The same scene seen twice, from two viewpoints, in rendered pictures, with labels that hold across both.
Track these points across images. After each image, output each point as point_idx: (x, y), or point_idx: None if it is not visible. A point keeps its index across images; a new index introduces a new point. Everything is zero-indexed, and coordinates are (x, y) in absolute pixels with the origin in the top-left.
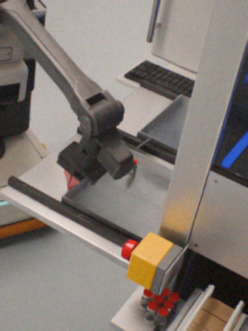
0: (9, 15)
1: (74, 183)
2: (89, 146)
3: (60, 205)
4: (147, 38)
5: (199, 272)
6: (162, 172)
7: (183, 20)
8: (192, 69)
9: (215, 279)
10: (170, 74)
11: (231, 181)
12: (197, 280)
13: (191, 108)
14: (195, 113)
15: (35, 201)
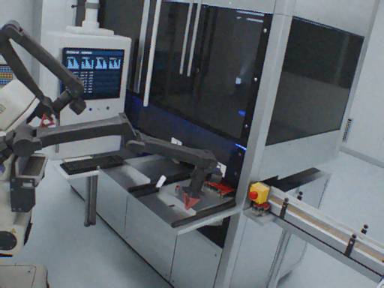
0: (149, 142)
1: (196, 202)
2: (205, 178)
3: (198, 214)
4: (57, 151)
5: None
6: (179, 185)
7: None
8: (78, 155)
9: None
10: (82, 161)
11: (269, 145)
12: None
13: (262, 128)
14: (262, 129)
15: (188, 223)
